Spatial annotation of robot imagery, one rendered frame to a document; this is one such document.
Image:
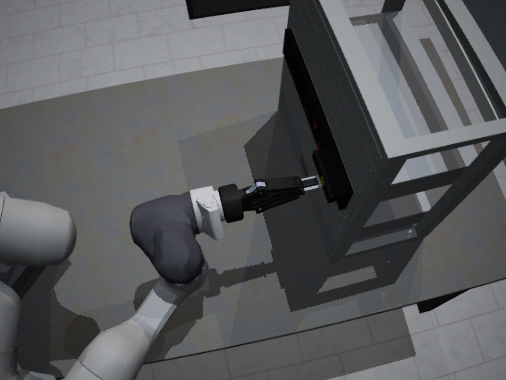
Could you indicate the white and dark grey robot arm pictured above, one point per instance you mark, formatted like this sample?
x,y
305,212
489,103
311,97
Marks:
x,y
38,234

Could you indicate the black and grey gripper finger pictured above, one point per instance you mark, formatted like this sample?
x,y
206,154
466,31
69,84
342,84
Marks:
x,y
277,201
277,187

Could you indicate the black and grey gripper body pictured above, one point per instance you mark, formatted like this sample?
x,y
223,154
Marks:
x,y
235,201

